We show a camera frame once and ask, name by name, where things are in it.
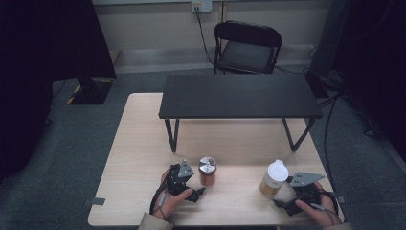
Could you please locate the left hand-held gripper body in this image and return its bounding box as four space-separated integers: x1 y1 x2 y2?
166 159 195 196

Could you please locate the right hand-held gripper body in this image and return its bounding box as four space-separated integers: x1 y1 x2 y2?
289 172 326 209

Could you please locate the jar with white lid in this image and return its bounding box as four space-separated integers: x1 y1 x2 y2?
259 159 290 197

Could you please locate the brown jar with silver lid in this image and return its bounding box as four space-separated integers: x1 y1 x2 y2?
198 155 217 187

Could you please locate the low black shelf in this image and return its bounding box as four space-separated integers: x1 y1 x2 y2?
158 74 324 153

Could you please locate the person's left hand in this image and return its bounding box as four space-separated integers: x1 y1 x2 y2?
151 167 194 223

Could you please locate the person's right hand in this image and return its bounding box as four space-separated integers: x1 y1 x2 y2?
294 181 343 228

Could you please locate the black stand base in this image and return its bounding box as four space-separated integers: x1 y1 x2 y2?
67 76 115 106

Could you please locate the black folding chair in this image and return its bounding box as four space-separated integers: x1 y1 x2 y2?
213 20 283 76

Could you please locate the dark curtain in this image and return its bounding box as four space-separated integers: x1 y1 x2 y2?
0 0 118 185
331 0 406 162

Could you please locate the grey hanging cloth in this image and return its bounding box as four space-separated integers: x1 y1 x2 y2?
307 0 343 79

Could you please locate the right hand-held gripper cable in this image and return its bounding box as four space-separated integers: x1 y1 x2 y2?
309 189 340 223

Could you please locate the hand-held gripper cable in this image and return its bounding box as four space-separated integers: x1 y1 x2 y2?
148 186 169 222
309 189 340 223

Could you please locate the left hand-held gripper cable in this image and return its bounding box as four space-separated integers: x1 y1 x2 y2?
148 186 169 222

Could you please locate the black floor cable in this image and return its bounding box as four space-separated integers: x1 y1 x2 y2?
323 94 341 193

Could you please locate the black wall cable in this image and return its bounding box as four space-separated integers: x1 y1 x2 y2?
194 7 218 67

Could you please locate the white wall socket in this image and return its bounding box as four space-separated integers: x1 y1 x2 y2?
191 0 214 14

